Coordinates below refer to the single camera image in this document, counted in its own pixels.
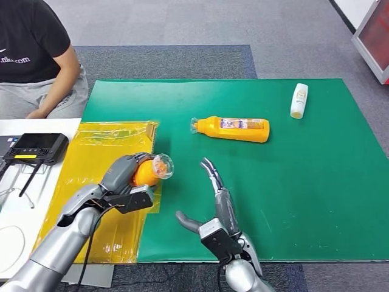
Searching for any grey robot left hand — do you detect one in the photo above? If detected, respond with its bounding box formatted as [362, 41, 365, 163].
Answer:
[100, 152, 159, 196]

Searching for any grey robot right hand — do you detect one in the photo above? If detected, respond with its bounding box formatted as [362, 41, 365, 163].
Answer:
[175, 157, 242, 238]

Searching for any orange bottle with label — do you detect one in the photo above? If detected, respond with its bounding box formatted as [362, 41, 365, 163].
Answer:
[132, 153, 174, 188]
[190, 116, 271, 144]

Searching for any small white bottle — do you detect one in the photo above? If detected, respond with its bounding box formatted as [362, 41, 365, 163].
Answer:
[289, 83, 309, 120]

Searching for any yellow transparent plastic sheet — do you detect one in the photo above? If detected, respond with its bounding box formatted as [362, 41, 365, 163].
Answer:
[32, 120, 164, 265]

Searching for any green table mat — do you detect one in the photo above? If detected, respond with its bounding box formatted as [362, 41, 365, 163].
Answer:
[81, 78, 389, 263]

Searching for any grey flat board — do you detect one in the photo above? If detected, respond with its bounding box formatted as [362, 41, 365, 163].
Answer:
[62, 263, 115, 288]

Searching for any black remote controller with antennas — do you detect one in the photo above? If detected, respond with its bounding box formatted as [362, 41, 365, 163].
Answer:
[0, 133, 69, 198]

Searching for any person's left hand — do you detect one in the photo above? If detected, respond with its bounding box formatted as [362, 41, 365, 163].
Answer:
[26, 108, 48, 120]

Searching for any dark laptop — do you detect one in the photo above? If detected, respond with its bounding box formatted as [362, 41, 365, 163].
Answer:
[0, 135, 20, 162]

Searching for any person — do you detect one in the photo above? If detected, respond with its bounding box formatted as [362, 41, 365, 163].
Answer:
[0, 0, 90, 120]

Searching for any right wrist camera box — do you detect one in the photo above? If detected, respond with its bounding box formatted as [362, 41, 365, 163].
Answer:
[198, 218, 244, 263]

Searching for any thin white cable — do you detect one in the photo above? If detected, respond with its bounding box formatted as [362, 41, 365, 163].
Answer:
[0, 187, 35, 209]

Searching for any looped white cable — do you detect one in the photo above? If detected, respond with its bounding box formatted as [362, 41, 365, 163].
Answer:
[0, 224, 26, 274]

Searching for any red cabinet with white frame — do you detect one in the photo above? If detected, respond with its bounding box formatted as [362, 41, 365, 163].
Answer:
[352, 0, 389, 85]

